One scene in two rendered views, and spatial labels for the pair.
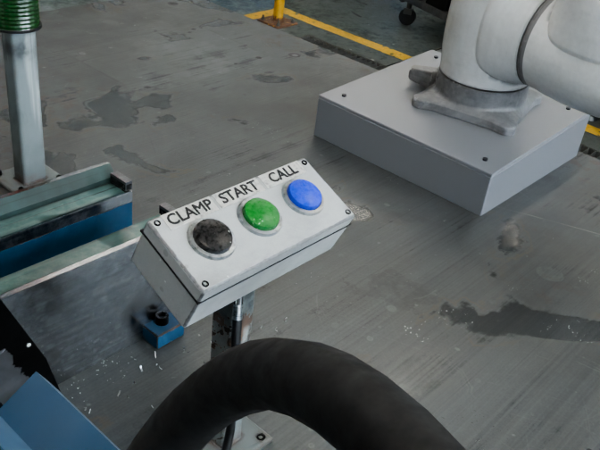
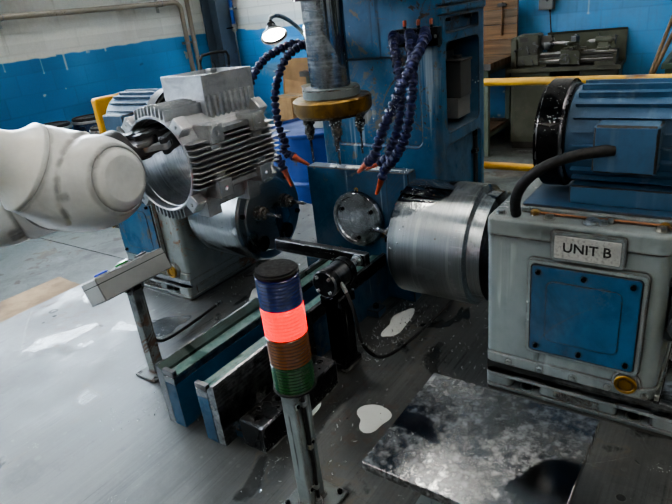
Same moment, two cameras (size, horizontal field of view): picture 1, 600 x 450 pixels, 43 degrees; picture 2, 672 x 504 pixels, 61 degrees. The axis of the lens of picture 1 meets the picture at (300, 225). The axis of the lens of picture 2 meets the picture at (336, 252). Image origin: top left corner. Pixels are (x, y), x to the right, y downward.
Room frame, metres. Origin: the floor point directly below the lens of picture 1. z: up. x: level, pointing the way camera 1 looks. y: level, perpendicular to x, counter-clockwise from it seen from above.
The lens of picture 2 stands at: (1.63, 0.47, 1.53)
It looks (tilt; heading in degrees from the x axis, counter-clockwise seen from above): 24 degrees down; 179
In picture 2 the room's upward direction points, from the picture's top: 7 degrees counter-clockwise
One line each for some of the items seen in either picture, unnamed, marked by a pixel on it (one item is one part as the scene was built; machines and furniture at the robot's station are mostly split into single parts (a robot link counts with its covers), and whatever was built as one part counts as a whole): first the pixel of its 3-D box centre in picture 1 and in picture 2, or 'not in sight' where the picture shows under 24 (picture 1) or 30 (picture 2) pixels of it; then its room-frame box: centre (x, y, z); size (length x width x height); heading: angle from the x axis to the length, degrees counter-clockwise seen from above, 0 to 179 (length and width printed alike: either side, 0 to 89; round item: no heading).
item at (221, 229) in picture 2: not in sight; (231, 207); (0.12, 0.22, 1.04); 0.37 x 0.25 x 0.25; 51
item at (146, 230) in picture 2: not in sight; (178, 215); (-0.03, 0.03, 0.99); 0.35 x 0.31 x 0.37; 51
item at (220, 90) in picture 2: not in sight; (209, 92); (0.59, 0.30, 1.41); 0.12 x 0.11 x 0.07; 142
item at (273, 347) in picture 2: not in sight; (288, 344); (0.95, 0.40, 1.10); 0.06 x 0.06 x 0.04
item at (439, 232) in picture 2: not in sight; (464, 241); (0.55, 0.76, 1.04); 0.41 x 0.25 x 0.25; 51
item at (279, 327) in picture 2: not in sight; (283, 317); (0.95, 0.40, 1.14); 0.06 x 0.06 x 0.04
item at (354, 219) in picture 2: not in sight; (357, 219); (0.27, 0.56, 1.02); 0.15 x 0.02 x 0.15; 51
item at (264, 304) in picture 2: not in sight; (278, 287); (0.95, 0.40, 1.19); 0.06 x 0.06 x 0.04
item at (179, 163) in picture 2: not in sight; (203, 150); (0.63, 0.27, 1.31); 0.20 x 0.19 x 0.19; 142
